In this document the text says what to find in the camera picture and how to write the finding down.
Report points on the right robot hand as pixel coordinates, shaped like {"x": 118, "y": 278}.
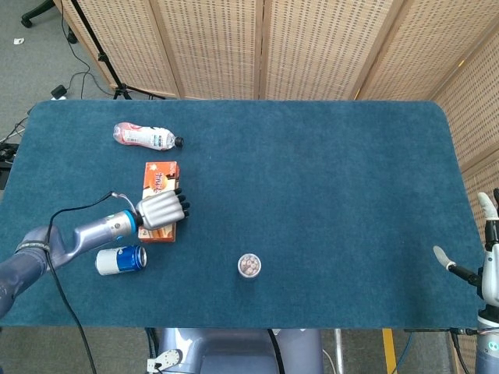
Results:
{"x": 492, "y": 272}

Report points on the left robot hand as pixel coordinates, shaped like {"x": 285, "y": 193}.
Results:
{"x": 161, "y": 210}

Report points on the orange snack box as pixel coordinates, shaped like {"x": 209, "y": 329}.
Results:
{"x": 160, "y": 177}

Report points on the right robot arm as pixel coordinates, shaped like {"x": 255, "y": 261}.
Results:
{"x": 489, "y": 350}

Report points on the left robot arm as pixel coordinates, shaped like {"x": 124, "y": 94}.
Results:
{"x": 89, "y": 235}

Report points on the blue soda can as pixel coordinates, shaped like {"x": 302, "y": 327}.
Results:
{"x": 121, "y": 260}

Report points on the clear bottle red label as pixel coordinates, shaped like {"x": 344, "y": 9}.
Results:
{"x": 144, "y": 136}

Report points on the clear plastic snack jar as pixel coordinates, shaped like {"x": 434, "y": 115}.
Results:
{"x": 249, "y": 265}

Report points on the black power adapter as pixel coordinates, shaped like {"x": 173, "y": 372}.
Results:
{"x": 59, "y": 92}

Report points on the grey robot torso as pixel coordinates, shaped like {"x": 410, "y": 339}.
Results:
{"x": 234, "y": 352}

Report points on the black power strip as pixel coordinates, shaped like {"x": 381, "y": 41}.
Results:
{"x": 8, "y": 156}

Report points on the black tripod stand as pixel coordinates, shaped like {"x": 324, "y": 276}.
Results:
{"x": 102, "y": 57}

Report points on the blue carpet table mat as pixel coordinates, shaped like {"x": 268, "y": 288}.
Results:
{"x": 343, "y": 202}

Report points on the silver metal table leg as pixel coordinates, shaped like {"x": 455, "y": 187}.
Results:
{"x": 339, "y": 350}

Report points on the white paper scrap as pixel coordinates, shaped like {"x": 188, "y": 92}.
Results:
{"x": 18, "y": 40}

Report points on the black office chair base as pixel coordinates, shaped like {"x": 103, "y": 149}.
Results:
{"x": 37, "y": 11}

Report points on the white perforated metal bracket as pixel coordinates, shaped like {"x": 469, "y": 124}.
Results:
{"x": 165, "y": 359}

